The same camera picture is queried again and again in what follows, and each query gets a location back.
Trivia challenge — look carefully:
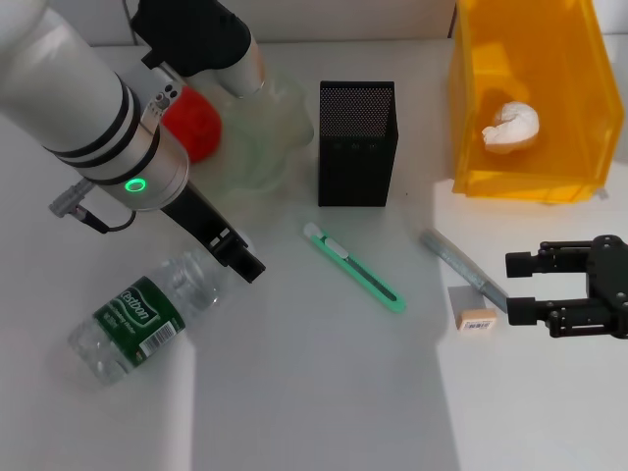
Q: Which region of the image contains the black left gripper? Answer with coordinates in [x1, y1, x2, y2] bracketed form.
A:
[160, 184, 267, 286]

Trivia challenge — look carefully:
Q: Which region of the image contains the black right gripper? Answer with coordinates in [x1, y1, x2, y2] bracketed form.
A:
[504, 234, 628, 340]

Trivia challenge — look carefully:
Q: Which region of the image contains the grey metal bar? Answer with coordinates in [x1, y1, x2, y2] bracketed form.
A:
[419, 229, 516, 316]

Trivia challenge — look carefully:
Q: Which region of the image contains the green utility knife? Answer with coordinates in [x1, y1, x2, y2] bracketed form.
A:
[302, 221, 408, 316]

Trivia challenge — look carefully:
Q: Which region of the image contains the clear green-label water bottle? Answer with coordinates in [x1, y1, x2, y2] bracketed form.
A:
[67, 246, 230, 388]

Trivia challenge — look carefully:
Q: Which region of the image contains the red ball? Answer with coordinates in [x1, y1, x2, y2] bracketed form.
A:
[161, 87, 224, 165]

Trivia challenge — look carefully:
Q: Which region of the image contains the white paper ball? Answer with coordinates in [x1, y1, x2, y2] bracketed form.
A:
[480, 99, 542, 156]

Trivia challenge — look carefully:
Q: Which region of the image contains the small beige eraser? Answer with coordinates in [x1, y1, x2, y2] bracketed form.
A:
[455, 307, 497, 335]

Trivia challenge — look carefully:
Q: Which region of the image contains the clear glass fruit plate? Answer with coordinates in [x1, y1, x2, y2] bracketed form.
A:
[188, 68, 316, 198]

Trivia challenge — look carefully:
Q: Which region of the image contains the black mesh pen holder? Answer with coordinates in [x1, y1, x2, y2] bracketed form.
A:
[317, 79, 400, 209]

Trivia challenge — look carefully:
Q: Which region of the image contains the yellow plastic bin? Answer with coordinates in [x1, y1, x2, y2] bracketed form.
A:
[447, 0, 627, 205]

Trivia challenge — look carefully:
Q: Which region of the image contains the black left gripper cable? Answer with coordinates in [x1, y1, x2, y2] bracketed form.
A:
[47, 178, 137, 236]

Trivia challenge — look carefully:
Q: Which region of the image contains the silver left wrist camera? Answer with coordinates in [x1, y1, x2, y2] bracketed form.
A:
[131, 0, 269, 100]

